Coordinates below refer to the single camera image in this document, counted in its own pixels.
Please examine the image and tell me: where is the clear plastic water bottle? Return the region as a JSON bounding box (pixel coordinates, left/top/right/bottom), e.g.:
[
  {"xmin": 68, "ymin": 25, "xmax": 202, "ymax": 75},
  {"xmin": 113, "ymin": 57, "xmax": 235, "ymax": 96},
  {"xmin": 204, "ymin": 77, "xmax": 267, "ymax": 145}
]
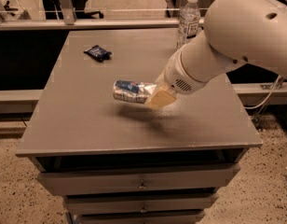
[{"xmin": 177, "ymin": 0, "xmax": 200, "ymax": 49}]

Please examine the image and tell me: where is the blue rxbar blueberry wrapper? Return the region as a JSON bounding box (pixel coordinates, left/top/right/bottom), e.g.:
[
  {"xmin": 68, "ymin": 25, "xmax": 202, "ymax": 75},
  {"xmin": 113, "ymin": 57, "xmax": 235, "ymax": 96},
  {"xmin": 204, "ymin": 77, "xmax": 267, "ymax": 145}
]
[{"xmin": 84, "ymin": 45, "xmax": 112, "ymax": 62}]

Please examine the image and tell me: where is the grey drawer cabinet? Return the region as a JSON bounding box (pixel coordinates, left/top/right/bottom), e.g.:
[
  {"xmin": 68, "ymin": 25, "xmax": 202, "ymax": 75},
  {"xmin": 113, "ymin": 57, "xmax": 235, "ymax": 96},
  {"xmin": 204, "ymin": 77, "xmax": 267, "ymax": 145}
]
[{"xmin": 17, "ymin": 29, "xmax": 261, "ymax": 224}]

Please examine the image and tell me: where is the grey metal railing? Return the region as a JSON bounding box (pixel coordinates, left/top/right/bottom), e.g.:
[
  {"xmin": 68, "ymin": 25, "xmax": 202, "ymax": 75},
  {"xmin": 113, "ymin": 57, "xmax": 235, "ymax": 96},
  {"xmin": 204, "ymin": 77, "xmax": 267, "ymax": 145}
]
[{"xmin": 0, "ymin": 15, "xmax": 207, "ymax": 32}]

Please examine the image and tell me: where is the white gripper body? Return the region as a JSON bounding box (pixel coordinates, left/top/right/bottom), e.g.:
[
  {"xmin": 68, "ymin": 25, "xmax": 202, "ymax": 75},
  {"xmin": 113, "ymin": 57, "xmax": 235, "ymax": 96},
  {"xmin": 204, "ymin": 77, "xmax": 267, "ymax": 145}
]
[{"xmin": 163, "ymin": 49, "xmax": 207, "ymax": 95}]

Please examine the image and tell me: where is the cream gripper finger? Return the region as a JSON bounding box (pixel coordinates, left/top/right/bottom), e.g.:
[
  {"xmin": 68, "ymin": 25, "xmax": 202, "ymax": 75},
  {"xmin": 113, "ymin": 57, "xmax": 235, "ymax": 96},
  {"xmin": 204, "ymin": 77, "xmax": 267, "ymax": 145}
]
[
  {"xmin": 145, "ymin": 90, "xmax": 176, "ymax": 110},
  {"xmin": 155, "ymin": 72, "xmax": 165, "ymax": 84}
]

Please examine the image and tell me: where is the black office chair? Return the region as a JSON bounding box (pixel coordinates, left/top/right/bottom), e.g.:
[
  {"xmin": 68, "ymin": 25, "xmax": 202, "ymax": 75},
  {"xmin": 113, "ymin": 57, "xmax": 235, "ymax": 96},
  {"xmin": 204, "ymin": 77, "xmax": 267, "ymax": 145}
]
[{"xmin": 39, "ymin": 0, "xmax": 104, "ymax": 20}]

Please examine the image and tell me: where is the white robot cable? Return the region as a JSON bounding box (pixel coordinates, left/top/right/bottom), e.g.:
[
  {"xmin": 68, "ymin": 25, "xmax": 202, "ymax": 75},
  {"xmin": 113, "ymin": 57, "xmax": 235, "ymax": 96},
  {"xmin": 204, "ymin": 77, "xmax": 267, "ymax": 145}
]
[{"xmin": 243, "ymin": 75, "xmax": 287, "ymax": 111}]

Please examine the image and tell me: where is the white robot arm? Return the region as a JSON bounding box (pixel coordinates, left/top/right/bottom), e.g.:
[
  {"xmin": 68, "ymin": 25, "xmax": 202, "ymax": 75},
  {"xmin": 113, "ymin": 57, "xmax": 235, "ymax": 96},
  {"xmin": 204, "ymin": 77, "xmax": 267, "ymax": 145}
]
[{"xmin": 145, "ymin": 0, "xmax": 287, "ymax": 109}]

